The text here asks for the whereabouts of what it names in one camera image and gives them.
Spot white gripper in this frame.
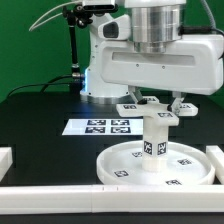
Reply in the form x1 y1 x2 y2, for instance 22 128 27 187
99 35 224 112

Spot white cross-shaped table base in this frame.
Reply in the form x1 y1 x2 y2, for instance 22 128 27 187
116 101 198 126

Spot white round table top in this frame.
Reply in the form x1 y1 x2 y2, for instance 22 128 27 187
96 140 215 186

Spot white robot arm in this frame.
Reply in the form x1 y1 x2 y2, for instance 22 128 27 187
81 0 224 108

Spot white marker sheet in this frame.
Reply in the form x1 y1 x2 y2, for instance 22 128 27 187
63 119 143 136

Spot white right fence block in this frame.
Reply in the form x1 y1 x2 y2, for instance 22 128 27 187
206 145 224 185

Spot white fence block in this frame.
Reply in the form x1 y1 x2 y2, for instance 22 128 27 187
206 145 224 185
0 147 13 182

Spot white front fence bar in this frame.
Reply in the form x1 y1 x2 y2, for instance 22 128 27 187
0 185 224 215

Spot white left fence block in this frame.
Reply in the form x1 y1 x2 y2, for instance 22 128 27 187
0 147 13 182

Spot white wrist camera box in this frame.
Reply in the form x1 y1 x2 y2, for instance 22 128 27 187
97 14 131 41

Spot black cable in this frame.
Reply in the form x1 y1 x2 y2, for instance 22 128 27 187
5 74 84 99

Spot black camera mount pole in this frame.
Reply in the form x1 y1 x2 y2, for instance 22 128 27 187
62 3 91 94

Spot white cables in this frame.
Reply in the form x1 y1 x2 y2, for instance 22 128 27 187
28 0 84 32

